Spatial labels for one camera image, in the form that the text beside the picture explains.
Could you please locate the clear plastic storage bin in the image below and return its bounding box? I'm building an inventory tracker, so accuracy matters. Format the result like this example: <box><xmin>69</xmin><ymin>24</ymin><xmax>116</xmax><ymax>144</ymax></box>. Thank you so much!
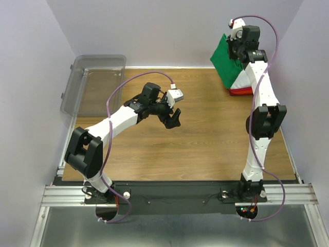
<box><xmin>61</xmin><ymin>55</ymin><xmax>126</xmax><ymax>118</ymax></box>

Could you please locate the white folded t-shirt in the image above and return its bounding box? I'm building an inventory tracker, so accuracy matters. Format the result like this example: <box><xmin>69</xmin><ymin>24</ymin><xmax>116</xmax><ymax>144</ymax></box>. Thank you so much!
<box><xmin>229</xmin><ymin>70</ymin><xmax>251</xmax><ymax>90</ymax></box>

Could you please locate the green t-shirt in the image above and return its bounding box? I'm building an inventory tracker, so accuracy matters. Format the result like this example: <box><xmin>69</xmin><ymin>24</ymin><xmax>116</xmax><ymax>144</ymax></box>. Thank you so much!
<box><xmin>210</xmin><ymin>33</ymin><xmax>243</xmax><ymax>89</ymax></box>

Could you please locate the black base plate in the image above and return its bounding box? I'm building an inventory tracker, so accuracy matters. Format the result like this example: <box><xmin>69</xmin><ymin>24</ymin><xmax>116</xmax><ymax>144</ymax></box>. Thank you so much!
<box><xmin>82</xmin><ymin>181</ymin><xmax>267</xmax><ymax>216</ymax></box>

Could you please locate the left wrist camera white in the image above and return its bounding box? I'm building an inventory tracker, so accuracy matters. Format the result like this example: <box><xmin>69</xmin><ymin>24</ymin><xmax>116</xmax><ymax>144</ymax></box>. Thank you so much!
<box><xmin>166</xmin><ymin>89</ymin><xmax>184</xmax><ymax>108</ymax></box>

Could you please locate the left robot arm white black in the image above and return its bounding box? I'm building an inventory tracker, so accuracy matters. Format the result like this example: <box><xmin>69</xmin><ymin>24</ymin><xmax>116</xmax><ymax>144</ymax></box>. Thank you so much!
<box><xmin>64</xmin><ymin>82</ymin><xmax>184</xmax><ymax>203</ymax></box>

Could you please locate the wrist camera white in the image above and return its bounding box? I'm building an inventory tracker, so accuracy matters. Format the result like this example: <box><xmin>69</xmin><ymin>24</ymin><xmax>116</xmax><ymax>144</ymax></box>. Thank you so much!
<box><xmin>229</xmin><ymin>18</ymin><xmax>245</xmax><ymax>41</ymax></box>
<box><xmin>166</xmin><ymin>89</ymin><xmax>184</xmax><ymax>108</ymax></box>

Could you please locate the aluminium rail frame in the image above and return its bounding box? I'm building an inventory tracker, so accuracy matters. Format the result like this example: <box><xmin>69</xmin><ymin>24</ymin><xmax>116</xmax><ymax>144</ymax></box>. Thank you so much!
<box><xmin>30</xmin><ymin>68</ymin><xmax>320</xmax><ymax>247</ymax></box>

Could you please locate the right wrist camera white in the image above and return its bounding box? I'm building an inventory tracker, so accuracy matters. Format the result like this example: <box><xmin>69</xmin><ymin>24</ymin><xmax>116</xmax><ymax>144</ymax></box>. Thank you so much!
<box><xmin>229</xmin><ymin>18</ymin><xmax>245</xmax><ymax>41</ymax></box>

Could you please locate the red folded t-shirt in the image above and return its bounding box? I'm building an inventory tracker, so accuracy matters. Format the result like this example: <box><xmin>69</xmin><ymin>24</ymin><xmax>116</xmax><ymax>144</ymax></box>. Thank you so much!
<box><xmin>228</xmin><ymin>87</ymin><xmax>253</xmax><ymax>96</ymax></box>

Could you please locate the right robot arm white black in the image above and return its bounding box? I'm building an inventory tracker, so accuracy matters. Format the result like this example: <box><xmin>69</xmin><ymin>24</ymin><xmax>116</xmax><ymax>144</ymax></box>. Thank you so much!
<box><xmin>227</xmin><ymin>19</ymin><xmax>287</xmax><ymax>201</ymax></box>

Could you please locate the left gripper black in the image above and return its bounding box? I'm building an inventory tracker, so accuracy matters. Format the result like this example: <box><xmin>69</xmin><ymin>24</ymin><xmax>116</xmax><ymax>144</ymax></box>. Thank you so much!
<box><xmin>149</xmin><ymin>93</ymin><xmax>181</xmax><ymax>129</ymax></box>

